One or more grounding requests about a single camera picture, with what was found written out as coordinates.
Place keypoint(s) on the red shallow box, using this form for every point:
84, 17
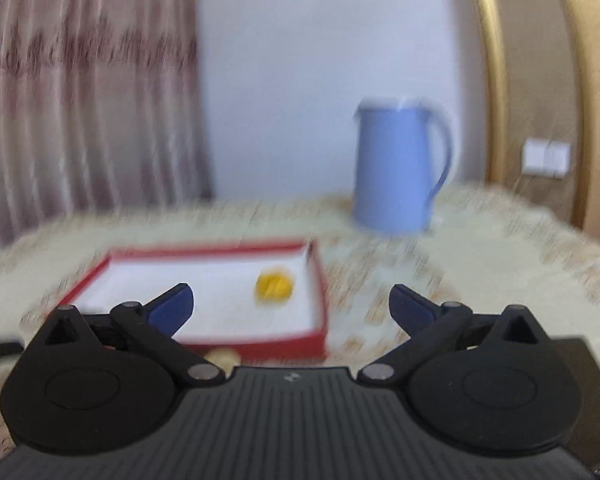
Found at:
220, 280

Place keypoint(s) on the pink patterned curtain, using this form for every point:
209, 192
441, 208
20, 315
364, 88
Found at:
80, 85

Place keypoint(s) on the white wall switch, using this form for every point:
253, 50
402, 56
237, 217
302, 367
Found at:
546, 158

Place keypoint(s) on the gold trim moulding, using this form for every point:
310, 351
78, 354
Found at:
492, 60
587, 110

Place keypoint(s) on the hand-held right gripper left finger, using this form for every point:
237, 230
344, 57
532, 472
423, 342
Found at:
172, 310

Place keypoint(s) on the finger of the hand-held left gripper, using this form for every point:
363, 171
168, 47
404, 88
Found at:
0, 347

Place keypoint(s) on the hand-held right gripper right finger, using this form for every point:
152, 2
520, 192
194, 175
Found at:
410, 310

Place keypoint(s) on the blue electric kettle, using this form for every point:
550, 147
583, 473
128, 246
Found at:
395, 170

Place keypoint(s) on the cream embroidered tablecloth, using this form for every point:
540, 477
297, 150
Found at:
480, 260

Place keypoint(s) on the yellow lumpy fruit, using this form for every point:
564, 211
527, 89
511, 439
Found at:
275, 286

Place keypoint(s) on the small round yellow-green fruit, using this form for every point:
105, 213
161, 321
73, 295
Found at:
222, 357

